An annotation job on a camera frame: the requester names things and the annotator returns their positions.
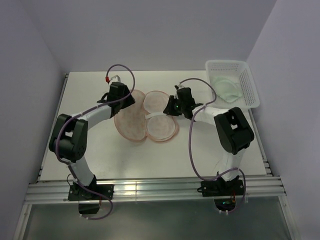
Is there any peach mesh laundry bag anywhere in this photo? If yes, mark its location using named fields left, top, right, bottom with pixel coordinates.
left=113, top=90, right=180, bottom=143

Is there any light green bra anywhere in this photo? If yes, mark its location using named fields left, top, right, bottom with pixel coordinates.
left=210, top=76, right=243, bottom=103

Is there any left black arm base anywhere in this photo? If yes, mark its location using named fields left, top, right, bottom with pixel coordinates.
left=67, top=176, right=115, bottom=216

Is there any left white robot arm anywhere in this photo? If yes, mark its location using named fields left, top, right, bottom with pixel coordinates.
left=49, top=82, right=135, bottom=200

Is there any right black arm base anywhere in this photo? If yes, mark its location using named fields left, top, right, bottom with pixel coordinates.
left=197, top=176, right=246, bottom=212

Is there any white plastic basket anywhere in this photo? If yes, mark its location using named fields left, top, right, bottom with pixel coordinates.
left=205, top=60, right=260, bottom=109

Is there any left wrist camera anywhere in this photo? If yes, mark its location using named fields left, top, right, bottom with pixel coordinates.
left=108, top=74, right=122, bottom=84

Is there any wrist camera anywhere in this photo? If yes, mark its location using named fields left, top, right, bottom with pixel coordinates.
left=108, top=74, right=122, bottom=84
left=174, top=83, right=185, bottom=91

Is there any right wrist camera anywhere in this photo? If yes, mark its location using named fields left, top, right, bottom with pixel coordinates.
left=174, top=83, right=185, bottom=91

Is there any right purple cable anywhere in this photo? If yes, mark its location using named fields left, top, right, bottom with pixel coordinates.
left=178, top=77, right=247, bottom=213

